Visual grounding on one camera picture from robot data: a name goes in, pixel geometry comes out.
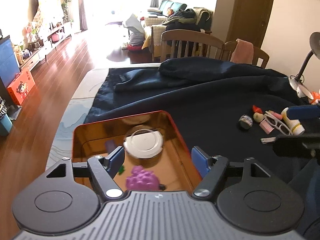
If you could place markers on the blue finger of the right gripper seen outside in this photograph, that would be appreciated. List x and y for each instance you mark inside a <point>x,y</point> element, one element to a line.
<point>303,112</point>

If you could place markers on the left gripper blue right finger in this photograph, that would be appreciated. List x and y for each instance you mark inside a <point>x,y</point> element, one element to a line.
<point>201,160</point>

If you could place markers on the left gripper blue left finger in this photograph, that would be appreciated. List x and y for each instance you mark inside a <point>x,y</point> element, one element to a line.
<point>113,162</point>

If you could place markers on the green push pin toy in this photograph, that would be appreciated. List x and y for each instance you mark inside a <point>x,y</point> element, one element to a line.
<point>122,169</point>

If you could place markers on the purple rectangular block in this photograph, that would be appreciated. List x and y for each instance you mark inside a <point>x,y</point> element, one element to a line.
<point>110,146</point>

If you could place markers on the white yellow bottle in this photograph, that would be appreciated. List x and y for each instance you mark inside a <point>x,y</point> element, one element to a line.
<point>294,125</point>

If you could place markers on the pink tube candy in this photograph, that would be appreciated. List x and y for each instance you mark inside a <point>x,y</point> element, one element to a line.
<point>277,115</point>

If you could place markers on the white frame sunglasses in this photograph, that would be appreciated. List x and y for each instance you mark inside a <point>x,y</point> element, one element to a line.
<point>277,123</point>

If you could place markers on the pink ribbed brush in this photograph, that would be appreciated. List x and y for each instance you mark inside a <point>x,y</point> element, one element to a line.
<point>267,128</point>

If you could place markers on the purple grape toy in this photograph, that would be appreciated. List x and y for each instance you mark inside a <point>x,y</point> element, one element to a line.
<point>142,180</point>

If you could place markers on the orange metal tin box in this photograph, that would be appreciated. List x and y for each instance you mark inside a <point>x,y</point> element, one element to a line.
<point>173,166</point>

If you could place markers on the small patterned tape roll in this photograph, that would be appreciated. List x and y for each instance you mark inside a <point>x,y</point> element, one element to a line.
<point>245,122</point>

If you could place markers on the red snack packet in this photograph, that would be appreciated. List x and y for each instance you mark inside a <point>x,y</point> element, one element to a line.
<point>256,109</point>

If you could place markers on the dark navy cloth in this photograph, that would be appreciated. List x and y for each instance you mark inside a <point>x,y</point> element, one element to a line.
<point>205,97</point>

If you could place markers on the pink towel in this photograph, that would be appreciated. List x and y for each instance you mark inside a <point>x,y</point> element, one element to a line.
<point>243,53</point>

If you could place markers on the wooden chair right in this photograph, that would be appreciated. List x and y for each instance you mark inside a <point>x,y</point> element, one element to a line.
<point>259,54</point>

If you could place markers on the wooden chair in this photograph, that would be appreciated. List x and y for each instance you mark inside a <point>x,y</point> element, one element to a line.
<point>181,43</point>
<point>259,54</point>

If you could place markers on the teal waste bin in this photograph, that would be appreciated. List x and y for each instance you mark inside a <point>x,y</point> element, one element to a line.
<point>5,122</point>

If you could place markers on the orange gift box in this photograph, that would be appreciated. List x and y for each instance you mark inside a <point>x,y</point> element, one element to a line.
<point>21,86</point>

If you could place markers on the wooden chair left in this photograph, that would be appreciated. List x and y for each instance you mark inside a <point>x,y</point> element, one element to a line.
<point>181,43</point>

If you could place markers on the pile of dark clothes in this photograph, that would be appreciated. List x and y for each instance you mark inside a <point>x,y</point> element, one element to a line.
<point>201,17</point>

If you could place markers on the low tv console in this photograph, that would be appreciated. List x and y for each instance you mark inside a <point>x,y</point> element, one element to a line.
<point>50,42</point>

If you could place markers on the dark blue cabinet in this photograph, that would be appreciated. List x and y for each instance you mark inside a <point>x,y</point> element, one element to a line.
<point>9,67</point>

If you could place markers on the teal sofa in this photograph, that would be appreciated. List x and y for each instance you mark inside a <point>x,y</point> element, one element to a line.
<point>165,5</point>

